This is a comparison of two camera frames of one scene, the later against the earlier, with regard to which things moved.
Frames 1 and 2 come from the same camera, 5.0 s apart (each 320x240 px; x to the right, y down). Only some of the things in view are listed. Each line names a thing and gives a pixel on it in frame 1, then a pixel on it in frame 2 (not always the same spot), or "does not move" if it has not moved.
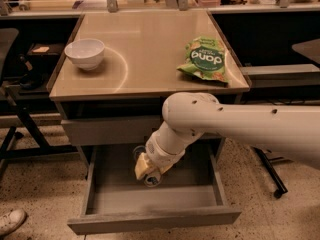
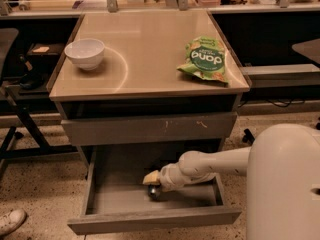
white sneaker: (11, 220) does not move
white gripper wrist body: (161, 154) -> (165, 179)
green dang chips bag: (205, 58) does not move
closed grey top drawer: (110, 131) does not move
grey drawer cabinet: (118, 68) does not move
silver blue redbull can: (153, 180) -> (154, 190)
